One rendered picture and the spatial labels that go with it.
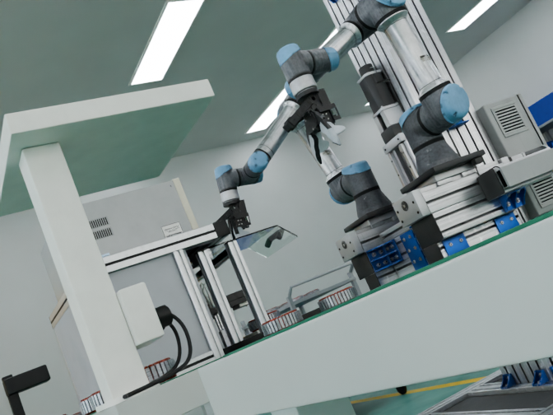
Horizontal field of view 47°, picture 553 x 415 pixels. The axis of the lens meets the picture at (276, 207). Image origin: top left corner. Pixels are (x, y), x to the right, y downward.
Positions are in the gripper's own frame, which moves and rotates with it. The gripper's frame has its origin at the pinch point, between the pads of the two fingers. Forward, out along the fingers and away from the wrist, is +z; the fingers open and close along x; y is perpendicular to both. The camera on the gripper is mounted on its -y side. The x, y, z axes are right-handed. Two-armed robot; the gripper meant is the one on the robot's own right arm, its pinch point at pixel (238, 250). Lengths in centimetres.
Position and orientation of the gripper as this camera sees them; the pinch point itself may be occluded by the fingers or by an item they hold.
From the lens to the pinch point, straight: 260.2
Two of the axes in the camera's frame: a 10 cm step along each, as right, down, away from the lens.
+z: 2.5, 9.5, -1.6
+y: 9.5, -2.2, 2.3
